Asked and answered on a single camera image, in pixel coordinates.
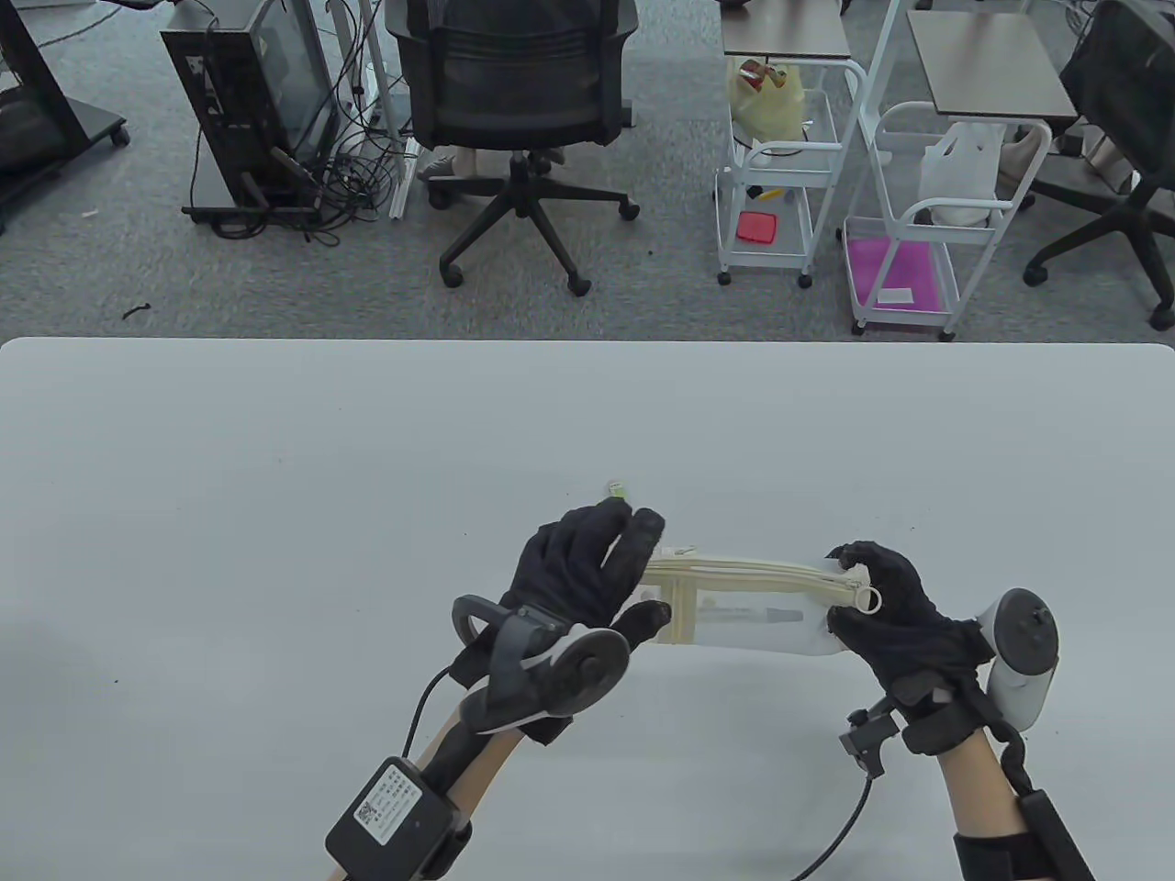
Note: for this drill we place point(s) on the yellow plastic bag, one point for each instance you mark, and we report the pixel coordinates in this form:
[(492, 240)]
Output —
[(771, 110)]

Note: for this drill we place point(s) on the white desk leg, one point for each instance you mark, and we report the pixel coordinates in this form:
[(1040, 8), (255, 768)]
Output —
[(386, 92)]

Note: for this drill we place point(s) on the person's right forearm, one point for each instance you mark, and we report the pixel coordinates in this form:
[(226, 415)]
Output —
[(978, 789)]

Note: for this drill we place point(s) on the magenta sheet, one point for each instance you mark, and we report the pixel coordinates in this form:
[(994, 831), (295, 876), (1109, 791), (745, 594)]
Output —
[(904, 266)]

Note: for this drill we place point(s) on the wide white rolling cart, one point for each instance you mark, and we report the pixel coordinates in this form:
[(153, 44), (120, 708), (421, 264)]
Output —
[(945, 225)]

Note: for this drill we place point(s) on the grey left hand controller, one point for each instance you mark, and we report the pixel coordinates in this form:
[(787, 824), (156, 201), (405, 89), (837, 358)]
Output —
[(551, 679)]

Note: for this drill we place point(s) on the narrow white rolling cart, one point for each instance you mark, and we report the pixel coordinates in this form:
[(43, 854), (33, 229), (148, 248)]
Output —
[(771, 260)]

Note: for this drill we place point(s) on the grey hand controller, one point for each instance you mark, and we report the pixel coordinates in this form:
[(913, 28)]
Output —
[(1023, 633), (551, 679)]

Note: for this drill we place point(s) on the red snack packet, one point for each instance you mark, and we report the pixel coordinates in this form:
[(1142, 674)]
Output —
[(758, 73)]

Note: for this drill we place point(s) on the white paper slip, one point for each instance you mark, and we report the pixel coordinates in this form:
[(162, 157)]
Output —
[(896, 295)]

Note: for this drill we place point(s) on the red plastic lid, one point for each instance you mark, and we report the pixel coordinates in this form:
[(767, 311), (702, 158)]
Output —
[(757, 228)]

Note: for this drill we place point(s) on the black computer tower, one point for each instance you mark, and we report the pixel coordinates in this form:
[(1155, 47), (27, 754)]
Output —
[(229, 92)]

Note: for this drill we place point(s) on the grey right hand controller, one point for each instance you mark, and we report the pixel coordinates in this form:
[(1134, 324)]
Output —
[(1023, 633)]

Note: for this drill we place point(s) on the black and white marker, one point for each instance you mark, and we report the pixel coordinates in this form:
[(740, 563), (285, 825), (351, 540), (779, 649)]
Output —
[(780, 613)]

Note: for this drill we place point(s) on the black mesh office chair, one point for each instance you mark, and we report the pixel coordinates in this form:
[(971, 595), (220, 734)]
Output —
[(514, 83)]

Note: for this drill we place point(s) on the large brown side table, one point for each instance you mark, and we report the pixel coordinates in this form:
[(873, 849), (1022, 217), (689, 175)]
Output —
[(991, 64)]

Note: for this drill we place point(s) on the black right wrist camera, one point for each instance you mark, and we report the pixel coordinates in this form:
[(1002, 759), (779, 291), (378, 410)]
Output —
[(867, 734)]

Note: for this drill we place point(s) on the white power strip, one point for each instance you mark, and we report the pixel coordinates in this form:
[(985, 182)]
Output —
[(404, 179)]

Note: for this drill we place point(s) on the small brown side table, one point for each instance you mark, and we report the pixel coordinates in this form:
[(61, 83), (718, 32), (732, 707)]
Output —
[(780, 32)]

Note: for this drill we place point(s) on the black right forearm sensor box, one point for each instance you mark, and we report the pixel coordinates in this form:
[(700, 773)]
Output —
[(1056, 844)]

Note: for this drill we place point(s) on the translucent white mesh pencil pouch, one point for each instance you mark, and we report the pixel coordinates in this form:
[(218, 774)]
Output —
[(725, 578)]

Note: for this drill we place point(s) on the black wheeled stand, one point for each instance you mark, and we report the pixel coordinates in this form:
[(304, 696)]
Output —
[(37, 101)]

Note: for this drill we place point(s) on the person's left forearm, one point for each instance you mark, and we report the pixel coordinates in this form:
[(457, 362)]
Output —
[(486, 771)]

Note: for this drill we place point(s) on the yellow and black pen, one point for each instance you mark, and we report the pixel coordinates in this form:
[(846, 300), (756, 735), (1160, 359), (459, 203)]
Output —
[(769, 194)]

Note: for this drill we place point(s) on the person's right hand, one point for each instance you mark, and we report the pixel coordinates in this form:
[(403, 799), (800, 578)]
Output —
[(909, 633)]

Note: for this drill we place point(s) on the small green eraser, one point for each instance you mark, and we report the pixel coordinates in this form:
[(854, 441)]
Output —
[(616, 491)]

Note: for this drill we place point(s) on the white plastic bag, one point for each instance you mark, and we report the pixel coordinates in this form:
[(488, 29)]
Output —
[(959, 179)]

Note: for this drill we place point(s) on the black left forearm sensor box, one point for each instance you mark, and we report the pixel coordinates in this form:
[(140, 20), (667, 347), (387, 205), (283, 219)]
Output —
[(386, 817)]

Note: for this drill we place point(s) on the person's left hand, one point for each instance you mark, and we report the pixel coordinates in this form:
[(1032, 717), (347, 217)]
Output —
[(574, 569)]

